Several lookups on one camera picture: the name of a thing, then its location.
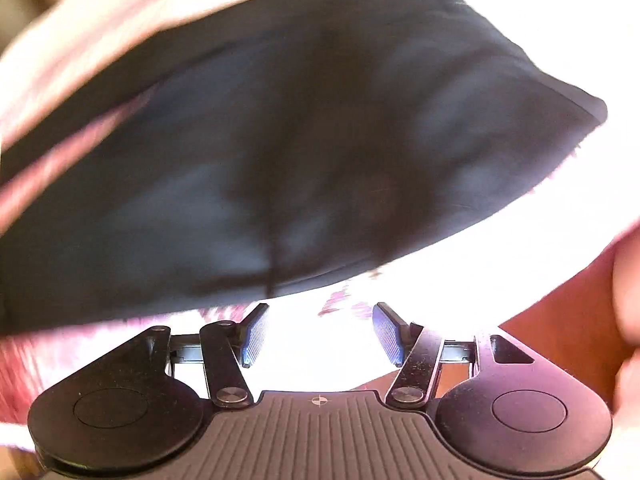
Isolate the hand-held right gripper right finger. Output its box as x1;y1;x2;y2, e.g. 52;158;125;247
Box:
372;302;534;407

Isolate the pink rose print blanket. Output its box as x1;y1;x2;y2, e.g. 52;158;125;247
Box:
0;0;640;443

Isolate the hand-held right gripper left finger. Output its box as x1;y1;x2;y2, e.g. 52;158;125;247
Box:
143;302;271;408

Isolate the black cloth garment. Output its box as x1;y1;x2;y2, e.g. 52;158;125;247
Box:
0;0;609;337

